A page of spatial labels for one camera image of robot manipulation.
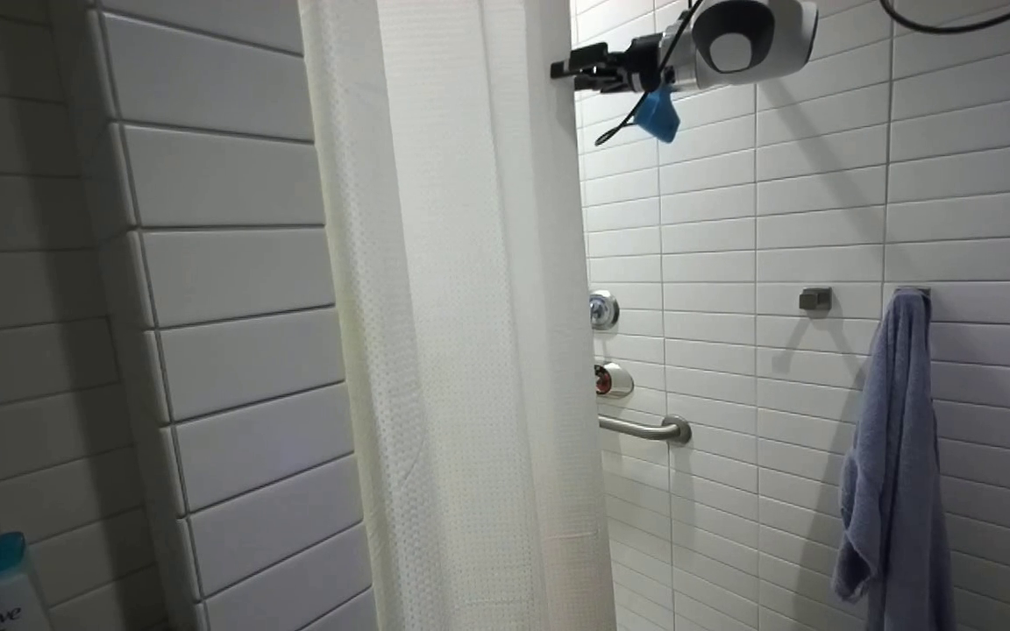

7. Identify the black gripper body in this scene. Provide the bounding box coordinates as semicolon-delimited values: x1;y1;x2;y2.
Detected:
551;35;688;96

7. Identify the white shower curtain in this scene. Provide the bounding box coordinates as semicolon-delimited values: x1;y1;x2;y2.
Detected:
297;0;616;631

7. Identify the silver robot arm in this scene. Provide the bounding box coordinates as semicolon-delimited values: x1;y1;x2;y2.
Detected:
551;0;822;96

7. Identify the round chrome shower valve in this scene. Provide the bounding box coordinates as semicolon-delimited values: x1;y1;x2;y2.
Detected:
589;291;622;330

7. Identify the chrome temperature control knob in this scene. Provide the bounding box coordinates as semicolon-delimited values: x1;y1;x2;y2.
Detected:
594;362;635;401

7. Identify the chrome horizontal grab bar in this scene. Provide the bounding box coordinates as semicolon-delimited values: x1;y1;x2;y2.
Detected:
601;416;690;447

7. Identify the blue hanging towel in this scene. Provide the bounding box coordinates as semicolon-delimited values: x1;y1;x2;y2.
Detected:
835;286;959;631

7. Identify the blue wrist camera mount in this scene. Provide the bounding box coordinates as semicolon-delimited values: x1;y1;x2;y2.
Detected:
630;85;679;145

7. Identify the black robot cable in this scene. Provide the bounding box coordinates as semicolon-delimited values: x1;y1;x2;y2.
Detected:
594;0;1010;149

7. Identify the metal wall hook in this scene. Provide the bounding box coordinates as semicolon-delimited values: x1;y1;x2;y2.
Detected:
799;286;835;314

